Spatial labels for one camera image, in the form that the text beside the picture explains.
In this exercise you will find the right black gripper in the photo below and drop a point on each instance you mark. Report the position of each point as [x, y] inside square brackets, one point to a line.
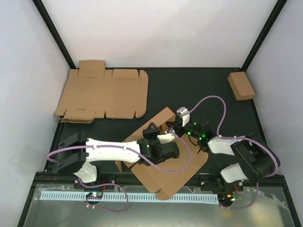
[177, 128]

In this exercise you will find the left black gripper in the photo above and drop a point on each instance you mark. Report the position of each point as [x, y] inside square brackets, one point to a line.
[147, 133]

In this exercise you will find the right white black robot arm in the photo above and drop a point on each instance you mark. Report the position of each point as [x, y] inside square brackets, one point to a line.
[252, 162]

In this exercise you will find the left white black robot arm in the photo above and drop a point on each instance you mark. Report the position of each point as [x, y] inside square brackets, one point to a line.
[79, 152]

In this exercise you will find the folded small cardboard box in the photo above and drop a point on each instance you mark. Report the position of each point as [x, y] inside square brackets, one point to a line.
[241, 86]

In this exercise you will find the stack of flat cardboard blanks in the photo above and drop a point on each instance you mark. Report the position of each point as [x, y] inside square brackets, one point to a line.
[94, 92]

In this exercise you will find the metal front plate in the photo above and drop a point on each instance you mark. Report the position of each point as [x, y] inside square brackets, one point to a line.
[262, 207]

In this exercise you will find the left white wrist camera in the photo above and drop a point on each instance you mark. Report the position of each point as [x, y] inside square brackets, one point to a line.
[166, 138]

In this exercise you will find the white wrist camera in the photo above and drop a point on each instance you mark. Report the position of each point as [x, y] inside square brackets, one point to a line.
[166, 138]
[184, 115]

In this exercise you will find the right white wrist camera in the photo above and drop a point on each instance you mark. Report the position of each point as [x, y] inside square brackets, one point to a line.
[184, 115]

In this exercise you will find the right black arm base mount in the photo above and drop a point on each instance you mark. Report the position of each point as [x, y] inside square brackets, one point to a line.
[215, 183]

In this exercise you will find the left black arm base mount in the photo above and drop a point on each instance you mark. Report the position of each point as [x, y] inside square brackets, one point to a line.
[102, 183]

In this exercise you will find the black aluminium rail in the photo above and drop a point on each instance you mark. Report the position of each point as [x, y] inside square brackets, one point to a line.
[129, 178]

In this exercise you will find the left black frame post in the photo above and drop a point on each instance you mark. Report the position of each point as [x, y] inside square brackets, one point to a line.
[54, 32]

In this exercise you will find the black frame post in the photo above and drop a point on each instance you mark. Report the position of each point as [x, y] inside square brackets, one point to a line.
[274, 14]
[54, 32]

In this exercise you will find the white slotted cable duct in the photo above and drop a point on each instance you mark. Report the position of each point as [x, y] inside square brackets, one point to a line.
[130, 196]

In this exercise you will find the right black frame post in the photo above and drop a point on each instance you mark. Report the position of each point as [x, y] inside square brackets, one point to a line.
[274, 14]

